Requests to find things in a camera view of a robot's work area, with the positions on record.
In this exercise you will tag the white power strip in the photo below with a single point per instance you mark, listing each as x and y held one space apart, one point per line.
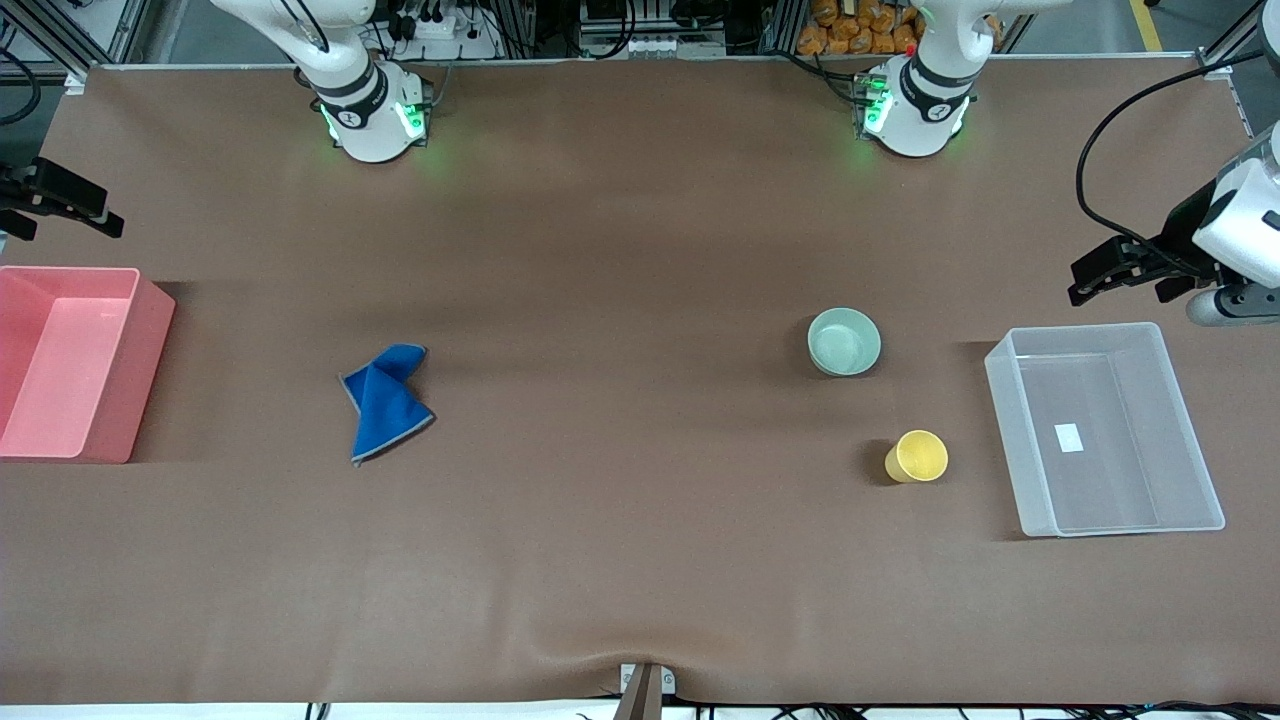
440 30

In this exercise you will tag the white table corner clamp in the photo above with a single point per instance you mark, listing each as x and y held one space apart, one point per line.
76 82
1217 68

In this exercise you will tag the pale green bowl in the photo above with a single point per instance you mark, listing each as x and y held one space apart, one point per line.
845 345

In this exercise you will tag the yellow cup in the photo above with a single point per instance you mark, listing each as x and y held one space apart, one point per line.
920 457

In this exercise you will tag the clear plastic bin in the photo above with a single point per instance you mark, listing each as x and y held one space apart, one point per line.
1120 480

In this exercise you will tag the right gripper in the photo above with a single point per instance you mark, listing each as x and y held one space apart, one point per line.
40 187

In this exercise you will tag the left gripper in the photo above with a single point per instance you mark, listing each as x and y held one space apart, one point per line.
1183 235

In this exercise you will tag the metal table edge bracket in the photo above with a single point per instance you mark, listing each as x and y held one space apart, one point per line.
645 695

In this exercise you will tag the blue cloth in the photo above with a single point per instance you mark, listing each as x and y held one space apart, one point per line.
385 410

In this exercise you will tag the orange packaged items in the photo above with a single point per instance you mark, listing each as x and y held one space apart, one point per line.
850 35

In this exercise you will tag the white connector block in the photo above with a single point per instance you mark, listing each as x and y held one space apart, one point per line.
670 46

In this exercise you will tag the white label sticker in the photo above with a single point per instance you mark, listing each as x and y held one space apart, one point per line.
1069 437

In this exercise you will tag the pink plastic bin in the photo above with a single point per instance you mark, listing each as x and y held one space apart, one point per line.
60 370

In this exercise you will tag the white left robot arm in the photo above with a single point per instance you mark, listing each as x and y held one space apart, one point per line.
915 110

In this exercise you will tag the aluminium frame profile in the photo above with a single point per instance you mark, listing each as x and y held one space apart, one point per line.
128 30
1235 38

